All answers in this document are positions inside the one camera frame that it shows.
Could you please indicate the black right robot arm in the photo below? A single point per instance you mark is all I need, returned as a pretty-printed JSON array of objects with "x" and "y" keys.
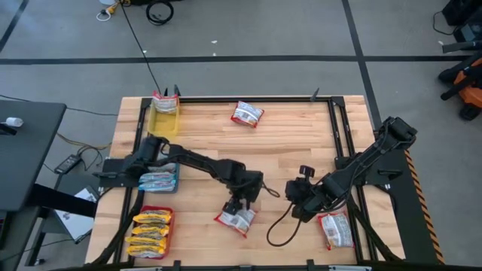
[{"x": 361, "y": 162}]

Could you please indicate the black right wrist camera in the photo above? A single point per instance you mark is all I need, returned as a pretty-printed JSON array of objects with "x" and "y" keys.
[{"x": 307, "y": 171}]

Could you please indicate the yellow plastic bin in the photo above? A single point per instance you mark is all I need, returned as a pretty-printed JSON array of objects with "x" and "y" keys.
[{"x": 162, "y": 124}]

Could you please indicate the black power adapter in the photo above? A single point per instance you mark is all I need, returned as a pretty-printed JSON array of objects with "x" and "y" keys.
[{"x": 68, "y": 163}]

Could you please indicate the black metal rig frame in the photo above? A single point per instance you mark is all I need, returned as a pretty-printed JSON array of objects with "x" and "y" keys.
[{"x": 271, "y": 99}]

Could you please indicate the red Maruchan ramen packet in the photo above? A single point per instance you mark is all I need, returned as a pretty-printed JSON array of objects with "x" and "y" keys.
[
  {"x": 247, "y": 114},
  {"x": 165, "y": 104},
  {"x": 237, "y": 222},
  {"x": 336, "y": 230}
]

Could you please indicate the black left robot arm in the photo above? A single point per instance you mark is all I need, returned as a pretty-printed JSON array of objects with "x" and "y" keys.
[{"x": 196, "y": 160}]

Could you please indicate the black equipment case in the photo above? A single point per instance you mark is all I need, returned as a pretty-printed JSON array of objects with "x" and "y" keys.
[{"x": 467, "y": 15}]

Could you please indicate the orange black wheeled machine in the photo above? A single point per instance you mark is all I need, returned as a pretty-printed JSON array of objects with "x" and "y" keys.
[{"x": 472, "y": 94}]

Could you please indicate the red plastic bin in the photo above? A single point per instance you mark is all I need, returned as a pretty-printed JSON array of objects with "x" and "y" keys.
[{"x": 170, "y": 229}]

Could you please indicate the black platform with hazard stripe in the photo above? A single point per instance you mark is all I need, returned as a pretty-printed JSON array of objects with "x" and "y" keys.
[{"x": 404, "y": 211}]

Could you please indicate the blue plastic bin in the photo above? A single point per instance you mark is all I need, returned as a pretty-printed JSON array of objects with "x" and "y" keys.
[{"x": 177, "y": 180}]

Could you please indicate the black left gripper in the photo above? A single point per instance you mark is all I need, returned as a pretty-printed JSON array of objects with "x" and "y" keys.
[{"x": 246, "y": 186}]

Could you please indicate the black desk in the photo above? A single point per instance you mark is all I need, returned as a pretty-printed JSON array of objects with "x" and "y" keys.
[{"x": 26, "y": 158}]

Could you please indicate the white printed paper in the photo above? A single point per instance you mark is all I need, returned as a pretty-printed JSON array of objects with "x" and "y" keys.
[{"x": 75, "y": 222}]

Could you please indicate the small white object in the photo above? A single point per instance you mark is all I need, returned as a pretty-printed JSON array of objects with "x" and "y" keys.
[{"x": 15, "y": 122}]

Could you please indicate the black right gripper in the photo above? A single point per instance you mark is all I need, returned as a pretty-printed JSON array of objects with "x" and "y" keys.
[{"x": 318, "y": 195}]

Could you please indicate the blue Maruchan ramen packet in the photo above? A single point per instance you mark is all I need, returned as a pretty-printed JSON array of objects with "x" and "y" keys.
[
  {"x": 158, "y": 176},
  {"x": 158, "y": 186}
]

